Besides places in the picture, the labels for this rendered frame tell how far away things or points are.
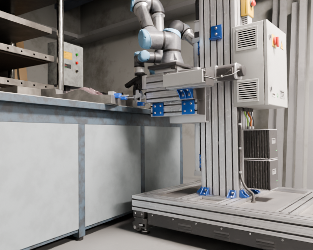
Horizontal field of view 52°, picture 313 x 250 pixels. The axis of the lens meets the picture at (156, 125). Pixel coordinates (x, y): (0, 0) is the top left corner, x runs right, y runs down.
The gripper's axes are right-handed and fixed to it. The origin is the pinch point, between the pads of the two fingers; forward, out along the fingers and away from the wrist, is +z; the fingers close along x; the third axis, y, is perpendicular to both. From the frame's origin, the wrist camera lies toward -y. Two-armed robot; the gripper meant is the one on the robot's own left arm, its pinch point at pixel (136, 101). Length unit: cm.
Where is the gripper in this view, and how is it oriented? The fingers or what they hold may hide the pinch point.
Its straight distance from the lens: 233.2
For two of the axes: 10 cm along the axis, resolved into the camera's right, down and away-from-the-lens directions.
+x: 3.9, 0.2, 9.2
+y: 9.2, -0.2, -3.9
